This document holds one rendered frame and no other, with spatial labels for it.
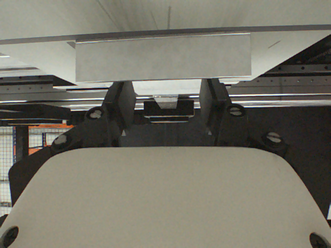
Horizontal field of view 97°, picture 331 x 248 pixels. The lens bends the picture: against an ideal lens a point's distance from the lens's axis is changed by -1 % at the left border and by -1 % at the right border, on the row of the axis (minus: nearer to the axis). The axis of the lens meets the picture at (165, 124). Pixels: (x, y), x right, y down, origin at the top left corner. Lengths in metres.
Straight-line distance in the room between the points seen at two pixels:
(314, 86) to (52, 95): 0.70
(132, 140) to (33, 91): 0.39
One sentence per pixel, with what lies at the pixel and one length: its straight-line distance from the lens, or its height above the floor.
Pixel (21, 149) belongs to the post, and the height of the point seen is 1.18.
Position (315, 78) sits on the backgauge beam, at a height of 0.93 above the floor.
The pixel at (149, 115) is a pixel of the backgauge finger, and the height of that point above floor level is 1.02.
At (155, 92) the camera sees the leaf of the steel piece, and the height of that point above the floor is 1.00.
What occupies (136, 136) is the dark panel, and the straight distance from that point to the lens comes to 0.70.
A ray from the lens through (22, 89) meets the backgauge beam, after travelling 0.60.
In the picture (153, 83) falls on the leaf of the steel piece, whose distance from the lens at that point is 0.16.
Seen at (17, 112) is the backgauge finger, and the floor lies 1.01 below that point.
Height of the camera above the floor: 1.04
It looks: 1 degrees down
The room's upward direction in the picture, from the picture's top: 179 degrees clockwise
